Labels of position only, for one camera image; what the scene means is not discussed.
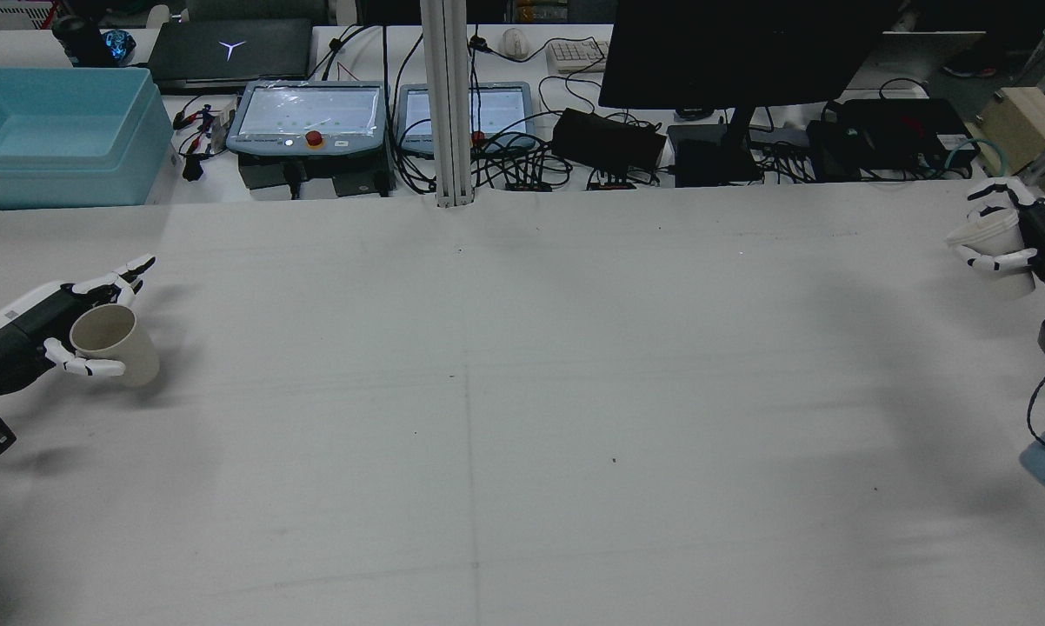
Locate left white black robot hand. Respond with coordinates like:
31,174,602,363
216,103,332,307
0,254,156,405

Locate crushed paper cup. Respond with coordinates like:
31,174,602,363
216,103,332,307
946,207,1038,301

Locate round intact paper cup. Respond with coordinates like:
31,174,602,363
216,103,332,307
69,303,161,389

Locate wooden box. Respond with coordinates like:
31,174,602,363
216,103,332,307
977,84,1045,176

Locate black electronics box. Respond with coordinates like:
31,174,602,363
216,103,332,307
838,97,981,171

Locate light blue plastic bin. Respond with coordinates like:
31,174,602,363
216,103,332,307
0,68,175,210

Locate black bottle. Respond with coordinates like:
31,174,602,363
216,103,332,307
51,13,116,69

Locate black laptop with logo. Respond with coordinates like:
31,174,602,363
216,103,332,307
146,19,315,93

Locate black computer monitor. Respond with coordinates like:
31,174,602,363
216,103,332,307
598,0,902,188

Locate teach pendant with red button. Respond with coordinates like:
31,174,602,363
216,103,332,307
225,80,389,162

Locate large black power brick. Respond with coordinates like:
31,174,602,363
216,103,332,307
552,108,668,171

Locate white keyboard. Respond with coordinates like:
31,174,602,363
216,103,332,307
546,38,611,73

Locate teach pendant without red button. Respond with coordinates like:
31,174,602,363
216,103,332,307
396,83,541,157

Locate green cable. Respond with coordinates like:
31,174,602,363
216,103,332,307
947,142,1012,181

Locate aluminium profile post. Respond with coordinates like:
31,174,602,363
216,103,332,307
420,0,476,208

